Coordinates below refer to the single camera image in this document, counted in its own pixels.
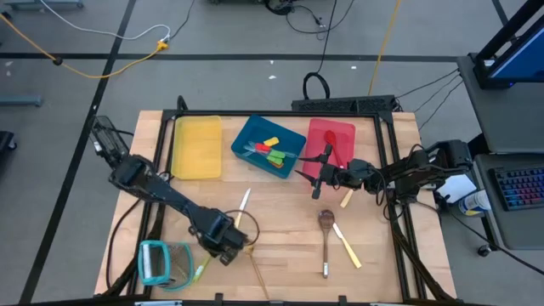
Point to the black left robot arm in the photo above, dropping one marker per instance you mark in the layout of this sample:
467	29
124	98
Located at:
166	193

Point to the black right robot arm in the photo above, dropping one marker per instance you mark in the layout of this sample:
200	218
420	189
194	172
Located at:
421	170

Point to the black caster wheel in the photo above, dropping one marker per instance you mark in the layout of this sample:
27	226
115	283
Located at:
483	251

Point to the backlit computer keyboard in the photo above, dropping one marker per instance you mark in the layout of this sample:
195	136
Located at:
520	187

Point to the blue screen monitor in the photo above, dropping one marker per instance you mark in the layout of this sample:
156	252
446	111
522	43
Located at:
523	59

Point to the black power strip box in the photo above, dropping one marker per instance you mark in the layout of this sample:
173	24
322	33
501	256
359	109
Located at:
340	105

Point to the dark wooden spoon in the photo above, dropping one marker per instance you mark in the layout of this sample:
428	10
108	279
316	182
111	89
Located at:
326	218

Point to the black monitor stand post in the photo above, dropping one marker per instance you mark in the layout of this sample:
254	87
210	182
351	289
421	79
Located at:
480	76

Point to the black aluminium table frame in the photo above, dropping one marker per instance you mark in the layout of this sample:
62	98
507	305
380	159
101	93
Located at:
276	114

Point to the white labelled bottle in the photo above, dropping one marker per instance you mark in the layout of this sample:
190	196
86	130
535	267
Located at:
474	203

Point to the blue plastic bin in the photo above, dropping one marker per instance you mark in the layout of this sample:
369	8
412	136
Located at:
251	132

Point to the grey furniture foot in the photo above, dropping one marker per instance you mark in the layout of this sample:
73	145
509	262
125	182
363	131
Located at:
21	100
42	4

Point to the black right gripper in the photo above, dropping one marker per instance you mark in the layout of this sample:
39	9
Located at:
336	176

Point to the red silicone spoon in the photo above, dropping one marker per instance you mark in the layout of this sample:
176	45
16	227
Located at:
330	137

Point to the teal mesh utensil holder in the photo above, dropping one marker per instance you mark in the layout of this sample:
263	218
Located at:
180	268

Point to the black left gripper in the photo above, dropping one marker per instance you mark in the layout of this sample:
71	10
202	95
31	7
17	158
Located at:
219	231

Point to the white paper sheet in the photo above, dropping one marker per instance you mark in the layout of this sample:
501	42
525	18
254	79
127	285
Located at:
459	187

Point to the lime green silicone spoon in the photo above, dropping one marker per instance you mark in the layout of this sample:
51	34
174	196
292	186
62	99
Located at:
202	270

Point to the gold metal spoon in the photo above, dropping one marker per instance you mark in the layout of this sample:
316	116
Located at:
250	251

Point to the grey side desk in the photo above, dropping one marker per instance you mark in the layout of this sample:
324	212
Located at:
501	119

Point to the yellow plastic bin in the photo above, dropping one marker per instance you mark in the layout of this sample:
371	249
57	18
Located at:
197	146

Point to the pink plastic bin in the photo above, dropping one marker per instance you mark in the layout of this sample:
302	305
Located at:
316	140

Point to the black chair base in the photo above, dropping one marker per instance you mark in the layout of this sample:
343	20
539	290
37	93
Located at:
6	140

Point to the grey keyboard shelf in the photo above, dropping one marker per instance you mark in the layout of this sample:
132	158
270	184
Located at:
518	229

